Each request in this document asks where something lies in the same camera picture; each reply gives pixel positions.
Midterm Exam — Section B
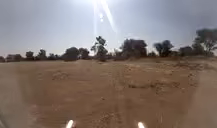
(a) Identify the row of trees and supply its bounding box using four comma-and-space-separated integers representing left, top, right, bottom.
0, 27, 217, 63

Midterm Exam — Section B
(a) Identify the brown bare dirt ground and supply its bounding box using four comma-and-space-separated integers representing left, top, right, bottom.
0, 56, 217, 128

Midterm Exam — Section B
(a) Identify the robot's own part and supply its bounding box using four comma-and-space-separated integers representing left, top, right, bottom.
64, 119, 75, 128
136, 121, 146, 128

